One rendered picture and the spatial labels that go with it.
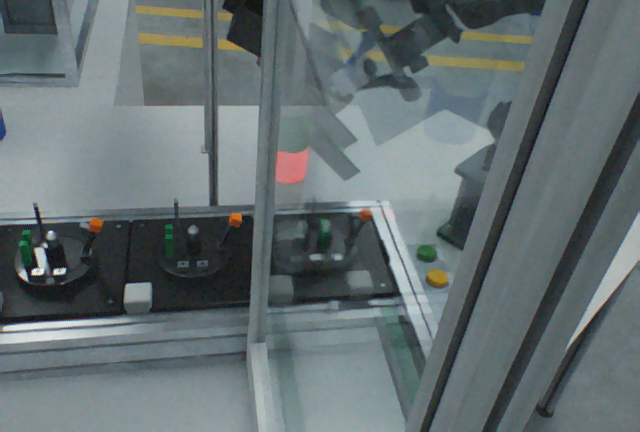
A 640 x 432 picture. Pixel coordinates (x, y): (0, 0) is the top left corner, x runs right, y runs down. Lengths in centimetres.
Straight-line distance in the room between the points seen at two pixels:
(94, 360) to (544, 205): 107
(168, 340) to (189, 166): 62
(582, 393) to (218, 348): 162
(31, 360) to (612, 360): 207
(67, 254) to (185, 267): 22
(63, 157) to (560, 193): 161
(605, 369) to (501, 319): 244
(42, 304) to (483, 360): 104
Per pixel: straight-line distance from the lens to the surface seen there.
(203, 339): 116
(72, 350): 118
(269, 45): 77
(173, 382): 120
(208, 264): 120
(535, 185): 17
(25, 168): 171
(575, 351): 217
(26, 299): 122
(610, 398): 256
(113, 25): 241
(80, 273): 121
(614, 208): 18
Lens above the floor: 184
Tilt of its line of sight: 38 degrees down
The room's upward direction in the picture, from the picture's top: 7 degrees clockwise
